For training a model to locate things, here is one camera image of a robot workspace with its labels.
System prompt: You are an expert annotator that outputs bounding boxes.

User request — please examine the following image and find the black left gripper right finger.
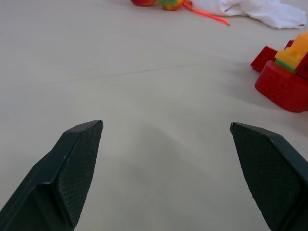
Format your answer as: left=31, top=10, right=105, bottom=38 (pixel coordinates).
left=230, top=122, right=308, bottom=231

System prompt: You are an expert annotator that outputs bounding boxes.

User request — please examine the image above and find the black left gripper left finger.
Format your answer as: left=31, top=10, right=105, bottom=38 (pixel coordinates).
left=0, top=119, right=104, bottom=231

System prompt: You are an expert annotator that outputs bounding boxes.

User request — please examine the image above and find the large red rounded block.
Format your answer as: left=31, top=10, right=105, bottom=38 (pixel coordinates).
left=254, top=60, right=308, bottom=113

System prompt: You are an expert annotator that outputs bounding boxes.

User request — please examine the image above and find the thin green block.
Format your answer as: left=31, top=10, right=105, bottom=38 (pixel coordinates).
left=275, top=59, right=296, bottom=73

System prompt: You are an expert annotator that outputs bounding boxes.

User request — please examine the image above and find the red flat block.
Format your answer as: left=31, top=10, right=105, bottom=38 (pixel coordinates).
left=250, top=46, right=278, bottom=73

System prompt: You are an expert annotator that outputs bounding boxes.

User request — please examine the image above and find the yellow building block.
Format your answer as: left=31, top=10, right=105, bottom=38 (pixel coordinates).
left=274, top=47, right=304, bottom=70

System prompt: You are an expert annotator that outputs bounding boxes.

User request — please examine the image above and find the orange building block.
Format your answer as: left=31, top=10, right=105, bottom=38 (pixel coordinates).
left=292, top=32, right=308, bottom=57

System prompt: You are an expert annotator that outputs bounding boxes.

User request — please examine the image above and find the white crumpled cloth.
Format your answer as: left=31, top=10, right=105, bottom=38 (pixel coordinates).
left=191, top=0, right=308, bottom=29

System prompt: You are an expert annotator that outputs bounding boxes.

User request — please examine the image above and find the red toy fruit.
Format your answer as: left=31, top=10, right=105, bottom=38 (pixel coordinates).
left=130, top=0, right=157, bottom=7

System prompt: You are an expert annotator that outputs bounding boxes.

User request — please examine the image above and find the yellow green toy fruit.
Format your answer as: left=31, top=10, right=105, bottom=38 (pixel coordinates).
left=157, top=0, right=185, bottom=11

